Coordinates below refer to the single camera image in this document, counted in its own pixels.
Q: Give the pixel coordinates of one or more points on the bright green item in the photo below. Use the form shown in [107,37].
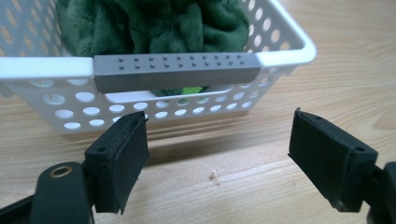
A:
[191,90]

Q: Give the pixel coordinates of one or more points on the dark green plush cloth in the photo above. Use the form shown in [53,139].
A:
[149,25]

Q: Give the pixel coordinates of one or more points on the white perforated plastic basket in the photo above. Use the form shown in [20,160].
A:
[46,68]

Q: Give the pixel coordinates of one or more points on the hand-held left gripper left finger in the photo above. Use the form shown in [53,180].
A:
[116,161]

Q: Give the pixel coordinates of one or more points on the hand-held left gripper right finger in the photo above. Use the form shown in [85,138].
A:
[333,161]

